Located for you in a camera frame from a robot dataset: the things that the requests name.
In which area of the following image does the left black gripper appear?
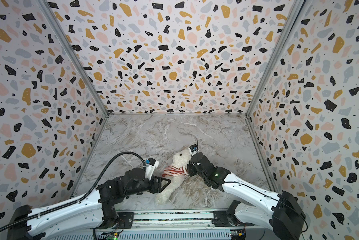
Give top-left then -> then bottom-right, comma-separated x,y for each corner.
128,174 -> 174,197

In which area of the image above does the red white striped knit sweater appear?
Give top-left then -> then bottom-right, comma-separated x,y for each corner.
162,165 -> 188,178

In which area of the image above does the white plush teddy bear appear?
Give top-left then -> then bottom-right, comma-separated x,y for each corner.
156,149 -> 191,204

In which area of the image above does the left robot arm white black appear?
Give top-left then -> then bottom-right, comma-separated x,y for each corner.
7,168 -> 171,240

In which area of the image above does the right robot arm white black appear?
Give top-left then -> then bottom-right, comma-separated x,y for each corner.
187,151 -> 308,240

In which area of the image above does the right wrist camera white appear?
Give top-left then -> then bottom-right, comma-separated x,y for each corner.
188,144 -> 198,156

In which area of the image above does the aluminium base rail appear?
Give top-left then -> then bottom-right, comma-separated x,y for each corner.
56,209 -> 258,230

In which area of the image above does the white slotted cable duct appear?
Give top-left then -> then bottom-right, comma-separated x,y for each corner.
53,230 -> 231,240

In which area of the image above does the left black corrugated cable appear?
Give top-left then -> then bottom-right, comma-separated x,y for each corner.
0,151 -> 147,240

